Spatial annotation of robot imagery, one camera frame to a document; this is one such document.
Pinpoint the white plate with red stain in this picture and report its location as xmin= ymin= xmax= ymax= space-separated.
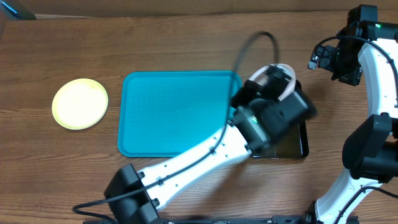
xmin=249 ymin=63 xmax=297 ymax=101

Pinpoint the teal plastic tray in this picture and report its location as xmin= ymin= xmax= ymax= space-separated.
xmin=118 ymin=70 xmax=242 ymax=157

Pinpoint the yellow-green plate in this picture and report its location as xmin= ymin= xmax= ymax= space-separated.
xmin=52 ymin=78 xmax=109 ymax=130

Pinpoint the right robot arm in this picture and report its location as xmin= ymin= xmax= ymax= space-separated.
xmin=300 ymin=4 xmax=397 ymax=224

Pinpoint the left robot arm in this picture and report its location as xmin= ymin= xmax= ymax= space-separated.
xmin=104 ymin=63 xmax=316 ymax=223

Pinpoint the black water tray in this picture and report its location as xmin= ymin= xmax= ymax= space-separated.
xmin=249 ymin=87 xmax=316 ymax=159

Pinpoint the dark corner object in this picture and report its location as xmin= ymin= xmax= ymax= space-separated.
xmin=1 ymin=0 xmax=36 ymax=20

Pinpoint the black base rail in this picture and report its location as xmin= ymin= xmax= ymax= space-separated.
xmin=82 ymin=214 xmax=360 ymax=224

